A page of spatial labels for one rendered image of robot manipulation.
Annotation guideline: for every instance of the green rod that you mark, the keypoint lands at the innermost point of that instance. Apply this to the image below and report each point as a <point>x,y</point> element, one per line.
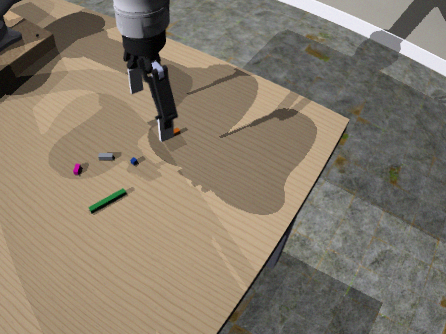
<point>104,202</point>

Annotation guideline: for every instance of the small magenta block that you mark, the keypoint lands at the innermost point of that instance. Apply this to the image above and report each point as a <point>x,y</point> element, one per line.
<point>77,169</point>

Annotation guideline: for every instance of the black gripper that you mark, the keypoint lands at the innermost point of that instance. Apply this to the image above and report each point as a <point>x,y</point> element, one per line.
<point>162,93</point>

